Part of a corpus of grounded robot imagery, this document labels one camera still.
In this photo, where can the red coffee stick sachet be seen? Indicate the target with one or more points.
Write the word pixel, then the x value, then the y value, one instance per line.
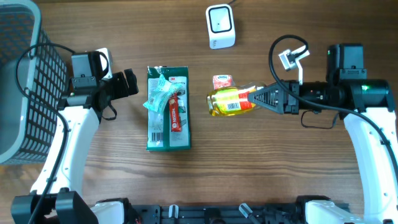
pixel 174 114

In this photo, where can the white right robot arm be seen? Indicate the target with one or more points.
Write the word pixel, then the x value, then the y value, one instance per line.
pixel 367 109

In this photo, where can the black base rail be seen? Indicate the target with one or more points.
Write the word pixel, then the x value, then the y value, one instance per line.
pixel 277 213

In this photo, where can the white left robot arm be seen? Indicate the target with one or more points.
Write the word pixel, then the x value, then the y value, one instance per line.
pixel 55 197

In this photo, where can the teal white small packet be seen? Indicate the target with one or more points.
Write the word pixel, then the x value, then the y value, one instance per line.
pixel 160 96

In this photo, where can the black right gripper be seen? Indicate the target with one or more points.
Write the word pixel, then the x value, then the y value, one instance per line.
pixel 279 96

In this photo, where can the green 3M glove package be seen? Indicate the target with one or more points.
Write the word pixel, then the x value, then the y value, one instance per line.
pixel 159 135

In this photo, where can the white barcode scanner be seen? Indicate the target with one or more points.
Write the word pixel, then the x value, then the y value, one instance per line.
pixel 220 24

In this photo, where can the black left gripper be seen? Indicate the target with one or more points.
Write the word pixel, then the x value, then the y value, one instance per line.
pixel 125 91

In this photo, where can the yellow liquid bottle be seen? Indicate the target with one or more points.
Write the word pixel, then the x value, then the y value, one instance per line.
pixel 232 100

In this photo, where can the red tissue pack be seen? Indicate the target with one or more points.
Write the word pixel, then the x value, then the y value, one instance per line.
pixel 221 81

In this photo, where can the black plastic mesh basket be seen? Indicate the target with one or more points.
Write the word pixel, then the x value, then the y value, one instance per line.
pixel 32 73

